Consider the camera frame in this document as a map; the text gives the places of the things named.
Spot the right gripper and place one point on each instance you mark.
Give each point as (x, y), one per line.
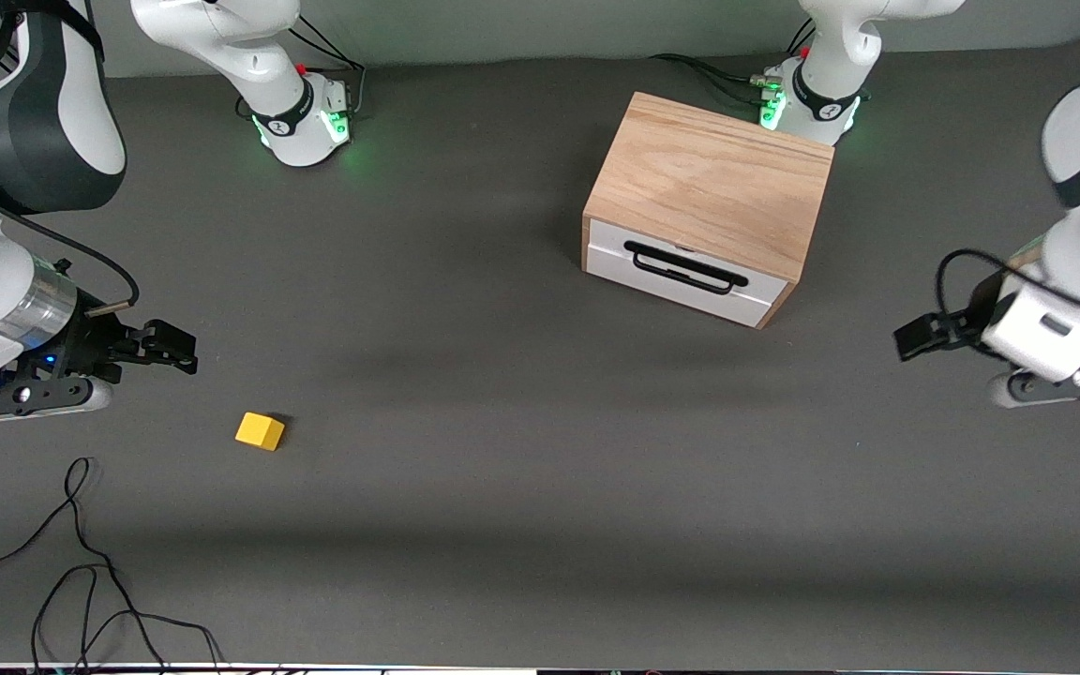
(93, 341)

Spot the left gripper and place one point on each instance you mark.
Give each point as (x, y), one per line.
(976, 310)

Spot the dark grey table mat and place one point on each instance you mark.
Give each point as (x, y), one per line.
(502, 469)

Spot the wooden drawer cabinet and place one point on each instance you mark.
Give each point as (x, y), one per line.
(709, 178)

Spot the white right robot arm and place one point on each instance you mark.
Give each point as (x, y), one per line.
(263, 66)

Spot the yellow block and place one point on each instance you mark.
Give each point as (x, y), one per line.
(259, 433)

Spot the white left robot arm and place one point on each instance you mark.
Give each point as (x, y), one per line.
(831, 56)

